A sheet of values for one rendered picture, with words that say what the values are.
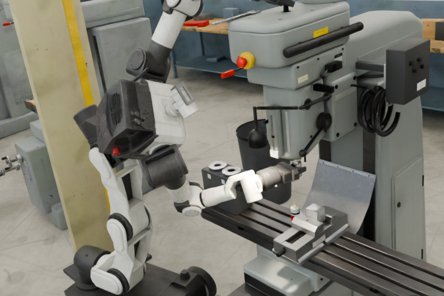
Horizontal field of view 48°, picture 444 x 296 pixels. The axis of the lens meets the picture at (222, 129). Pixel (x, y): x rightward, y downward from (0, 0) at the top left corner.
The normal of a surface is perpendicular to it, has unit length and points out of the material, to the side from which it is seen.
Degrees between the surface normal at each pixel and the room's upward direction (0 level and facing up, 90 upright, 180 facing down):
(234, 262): 0
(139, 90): 58
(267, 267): 0
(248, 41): 90
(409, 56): 90
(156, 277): 0
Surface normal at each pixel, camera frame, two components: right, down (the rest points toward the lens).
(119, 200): -0.54, 0.36
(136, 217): 0.80, -0.04
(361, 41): 0.69, 0.19
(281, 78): -0.72, 0.33
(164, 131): 0.65, -0.39
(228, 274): -0.11, -0.92
